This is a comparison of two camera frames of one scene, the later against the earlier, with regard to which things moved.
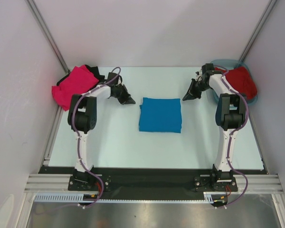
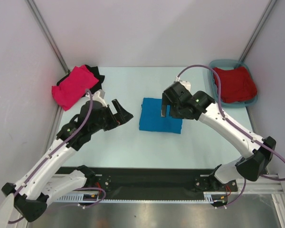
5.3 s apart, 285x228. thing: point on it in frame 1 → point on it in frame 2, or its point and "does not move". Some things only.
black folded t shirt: (94, 69) does not move
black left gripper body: (119, 93) → (108, 120)
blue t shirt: (160, 115) does not move
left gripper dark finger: (130, 99) → (123, 115)
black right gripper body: (200, 87) → (175, 112)
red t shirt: (242, 81) does not move
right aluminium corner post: (258, 31) does not move
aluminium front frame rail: (257, 184) does not move
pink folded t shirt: (78, 81) does not move
